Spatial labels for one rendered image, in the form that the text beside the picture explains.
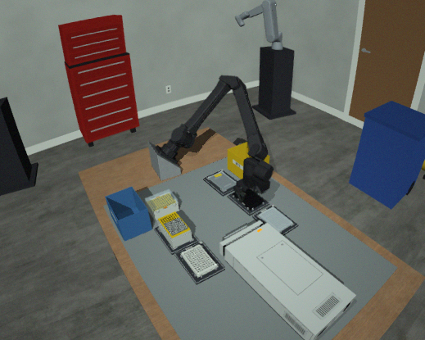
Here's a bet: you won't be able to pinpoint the blue open-top box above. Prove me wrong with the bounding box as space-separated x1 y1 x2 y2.
105 187 152 241

